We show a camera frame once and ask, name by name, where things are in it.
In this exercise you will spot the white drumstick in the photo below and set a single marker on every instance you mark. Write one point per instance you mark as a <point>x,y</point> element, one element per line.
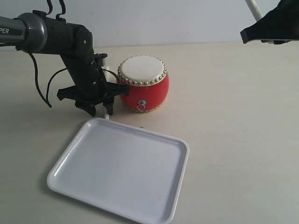
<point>255,10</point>
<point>106,73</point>

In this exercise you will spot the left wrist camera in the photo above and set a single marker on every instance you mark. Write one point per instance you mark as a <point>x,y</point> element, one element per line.
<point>100,59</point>

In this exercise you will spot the small red drum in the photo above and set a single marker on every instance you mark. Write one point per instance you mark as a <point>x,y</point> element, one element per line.
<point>148,81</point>

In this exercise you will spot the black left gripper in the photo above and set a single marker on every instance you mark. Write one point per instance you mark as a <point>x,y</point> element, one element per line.
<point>90,86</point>

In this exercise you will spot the white plastic tray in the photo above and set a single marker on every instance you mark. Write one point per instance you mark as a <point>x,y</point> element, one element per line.
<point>129,171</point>

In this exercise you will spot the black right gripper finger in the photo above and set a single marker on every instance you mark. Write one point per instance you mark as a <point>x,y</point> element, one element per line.
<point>280,25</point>

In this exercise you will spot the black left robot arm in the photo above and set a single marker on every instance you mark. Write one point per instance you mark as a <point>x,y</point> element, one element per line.
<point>35,33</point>

